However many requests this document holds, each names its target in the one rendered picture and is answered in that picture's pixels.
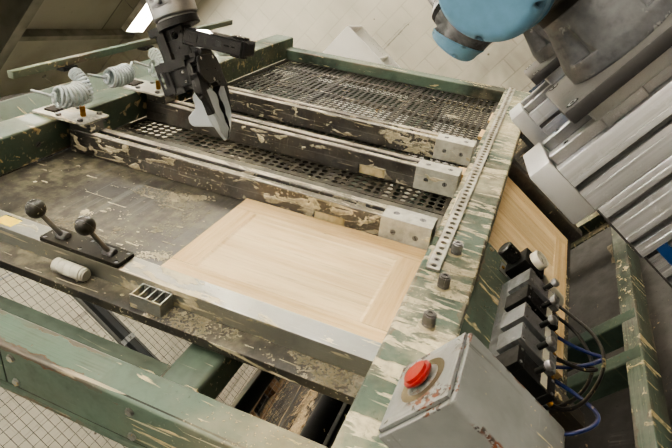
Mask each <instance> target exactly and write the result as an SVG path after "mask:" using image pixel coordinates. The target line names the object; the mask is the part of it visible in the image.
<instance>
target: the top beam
mask: <svg viewBox="0 0 672 448"><path fill-rule="evenodd" d="M255 43H256V44H255V50H254V56H251V57H247V59H238V58H235V57H231V56H218V54H217V53H216V54H214V55H215V56H216V57H217V59H218V62H219V64H220V66H221V68H222V72H223V75H224V77H225V79H226V82H230V81H232V80H235V79H237V78H240V77H242V76H245V75H247V74H249V73H252V72H254V71H257V70H259V69H262V68H264V67H266V66H269V65H271V64H274V63H276V62H279V61H281V60H283V59H286V58H285V57H286V51H287V48H289V47H292V46H293V37H289V36H284V35H279V34H276V35H273V36H270V37H267V38H264V39H260V40H257V41H255ZM138 79H141V80H146V81H149V82H150V81H154V82H155V83H156V80H157V79H158V78H156V77H155V78H154V77H152V76H151V74H150V75H147V76H144V77H141V78H138ZM191 97H192V92H186V93H183V94H180V95H176V96H175V100H178V101H184V100H186V99H188V98H191ZM146 100H147V95H146V94H145V93H141V92H137V91H133V90H128V89H124V88H120V87H119V88H118V87H117V88H106V89H103V90H100V91H97V92H94V93H93V101H92V102H89V103H88V104H84V105H85V109H89V110H93V111H96V112H97V111H102V112H103V113H104V114H108V115H109V117H108V118H105V119H103V124H104V129H110V130H113V129H115V128H118V127H120V126H123V125H125V124H128V123H130V122H132V121H135V120H137V119H140V118H142V117H145V116H147V105H146ZM69 129H70V126H69V122H65V121H61V120H58V119H54V118H51V117H46V116H43V115H39V114H36V113H33V112H31V113H28V114H24V115H21V116H18V117H15V118H12V119H9V120H6V121H2V122H0V176H1V175H3V174H6V173H8V172H11V171H13V170H15V169H18V168H20V167H23V166H25V165H28V164H30V163H33V162H35V161H37V160H40V159H42V158H45V157H47V156H50V155H52V154H54V153H57V152H59V151H62V150H64V149H67V148H69V147H71V141H70V132H69Z"/></svg>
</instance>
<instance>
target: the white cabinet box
mask: <svg viewBox="0 0 672 448"><path fill-rule="evenodd" d="M322 53H326V54H332V55H337V56H342V57H347V58H352V59H357V60H363V61H368V62H373V63H378V64H383V65H388V66H394V67H399V68H401V67H400V66H399V65H398V64H397V63H396V62H395V61H394V60H393V59H392V58H391V57H390V56H389V54H388V53H387V52H386V51H385V50H384V49H383V48H382V47H381V46H380V45H379V44H378V43H377V42H376V41H375V40H374V39H373V37H372V36H371V35H370V34H369V33H368V32H367V31H366V30H365V29H364V28H363V27H362V26H353V25H348V26H346V27H345V28H344V30H343V31H342V32H341V33H340V34H339V35H338V36H337V37H336V38H335V39H334V40H333V41H332V43H331V44H330V45H329V46H328V47H327V48H326V49H325V50H324V51H323V52H322Z"/></svg>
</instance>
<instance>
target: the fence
mask: <svg viewBox="0 0 672 448"><path fill-rule="evenodd" d="M5 215H7V216H10V217H12V218H15V219H18V220H21V221H22V222H20V223H18V224H16V225H14V226H12V227H9V226H6V225H4V224H1V223H0V241H2V242H4V243H7V244H10V245H12V246H15V247H18V248H21V249H23V250H26V251H29V252H31V253H34V254H37V255H39V256H42V257H45V258H47V259H50V260H54V259H55V258H58V257H60V258H63V259H65V260H68V261H71V262H73V263H76V264H79V265H82V266H84V267H87V268H88V269H90V271H91V275H93V276H96V277H98V278H101V279H104V280H106V281H109V282H112V283H114V284H117V285H120V286H122V287H125V288H128V289H131V290H133V291H134V290H136V289H137V288H138V287H139V286H141V285H142V283H144V284H147V285H150V286H153V287H155V288H158V289H161V290H164V291H166V292H169V293H172V294H173V301H174V306H176V307H179V308H181V309H184V310H187V311H190V312H192V313H195V314H198V315H200V316H203V317H206V318H208V319H211V320H214V321H216V322H219V323H222V324H224V325H227V326H230V327H232V328H235V329H238V330H241V331H243V332H246V333H249V334H251V335H254V336H257V337H259V338H262V339H265V340H267V341H270V342H273V343H275V344H278V345H281V346H283V347H286V348H289V349H291V350H294V351H297V352H300V353H302V354H305V355H308V356H310V357H313V358H316V359H318V360H321V361H324V362H326V363H329V364H332V365H334V366H337V367H340V368H342V369H345V370H348V371H350V372H353V373H356V374H359V375H361V376H364V377H366V375H367V373H368V371H369V369H370V367H371V365H372V363H373V360H374V358H375V356H376V354H377V352H378V350H379V348H380V346H381V344H382V343H379V342H376V341H373V340H371V339H368V338H365V337H362V336H359V335H356V334H353V333H351V332H348V331H345V330H342V329H339V328H336V327H333V326H331V325H328V324H325V323H322V322H319V321H316V320H313V319H311V318H308V317H305V316H302V315H299V314H296V313H294V312H291V311H288V310H285V309H282V308H279V307H276V306H274V305H271V304H268V303H265V302H262V301H259V300H256V299H254V298H251V297H248V296H245V295H242V294H239V293H236V292H234V291H231V290H228V289H225V288H222V287H219V286H216V285H214V284H211V283H208V282H205V281H202V280H199V279H196V278H194V277H191V276H188V275H185V274H182V273H179V272H177V271H174V270H171V269H168V268H165V267H162V266H159V265H157V264H154V263H151V262H148V261H145V260H142V259H139V258H137V257H133V258H132V259H130V260H129V261H128V262H126V263H125V264H123V265H122V266H121V267H119V268H114V267H111V266H109V265H106V264H103V263H100V262H98V261H95V260H92V259H89V258H87V257H84V256H81V255H78V254H76V253H73V252H70V251H67V250H64V249H62V248H59V247H56V246H53V245H51V244H48V243H45V242H42V241H40V236H41V235H43V234H45V233H47V232H48V231H50V230H52V228H51V227H48V226H45V225H42V224H40V223H37V222H34V221H31V220H28V219H25V218H22V217H20V216H17V215H14V214H11V213H8V212H5V211H2V210H0V218H1V217H3V216H5Z"/></svg>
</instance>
